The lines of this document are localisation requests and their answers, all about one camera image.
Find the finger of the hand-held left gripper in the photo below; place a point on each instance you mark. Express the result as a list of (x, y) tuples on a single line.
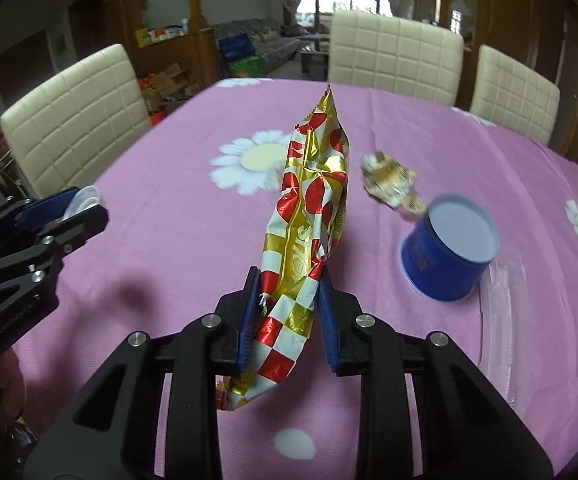
[(49, 207), (81, 227)]

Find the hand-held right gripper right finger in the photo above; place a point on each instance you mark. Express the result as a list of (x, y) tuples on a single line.
[(329, 325)]

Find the dark coffee table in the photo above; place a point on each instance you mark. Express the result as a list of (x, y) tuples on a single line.
[(314, 57)]

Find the open cardboard box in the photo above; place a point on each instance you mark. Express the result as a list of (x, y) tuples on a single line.
[(174, 80)]

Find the grey sofa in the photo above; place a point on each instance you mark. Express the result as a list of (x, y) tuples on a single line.
[(269, 45)]

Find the clear plastic sleeve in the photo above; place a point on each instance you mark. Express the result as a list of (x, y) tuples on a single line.
[(506, 320)]

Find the cream quilted leather chair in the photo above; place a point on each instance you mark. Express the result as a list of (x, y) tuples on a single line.
[(74, 120), (514, 95), (394, 55)]

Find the white bottle cap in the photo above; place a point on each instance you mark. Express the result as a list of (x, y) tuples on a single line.
[(86, 199)]

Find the pink flowered tablecloth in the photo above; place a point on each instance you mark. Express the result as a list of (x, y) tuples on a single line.
[(169, 260)]

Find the blue paper cup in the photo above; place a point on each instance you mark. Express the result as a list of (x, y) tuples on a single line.
[(434, 260)]

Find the wooden cabinet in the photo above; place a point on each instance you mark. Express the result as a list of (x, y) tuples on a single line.
[(189, 50)]

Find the blue box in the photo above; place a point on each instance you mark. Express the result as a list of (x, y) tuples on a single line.
[(235, 47)]

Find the red white checkered wrapper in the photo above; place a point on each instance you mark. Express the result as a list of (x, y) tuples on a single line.
[(309, 210)]

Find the gold wrapper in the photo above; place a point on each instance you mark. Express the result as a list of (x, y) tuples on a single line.
[(386, 175)]

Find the green box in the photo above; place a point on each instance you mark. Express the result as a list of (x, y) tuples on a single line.
[(246, 67)]

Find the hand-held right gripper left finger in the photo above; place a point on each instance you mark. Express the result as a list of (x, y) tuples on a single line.
[(251, 320)]

